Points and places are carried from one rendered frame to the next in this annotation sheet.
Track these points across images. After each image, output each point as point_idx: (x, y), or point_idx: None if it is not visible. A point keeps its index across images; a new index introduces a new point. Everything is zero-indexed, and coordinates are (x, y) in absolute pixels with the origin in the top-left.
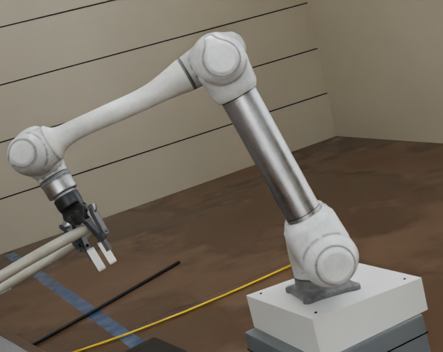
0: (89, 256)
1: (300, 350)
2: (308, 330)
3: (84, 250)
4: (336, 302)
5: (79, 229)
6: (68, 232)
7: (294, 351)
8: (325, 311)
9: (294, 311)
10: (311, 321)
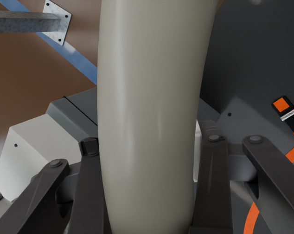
0: (208, 130)
1: (73, 136)
2: (33, 130)
3: (210, 135)
4: (15, 171)
5: (99, 145)
6: (122, 36)
7: (79, 136)
8: (9, 145)
9: (39, 157)
10: (15, 127)
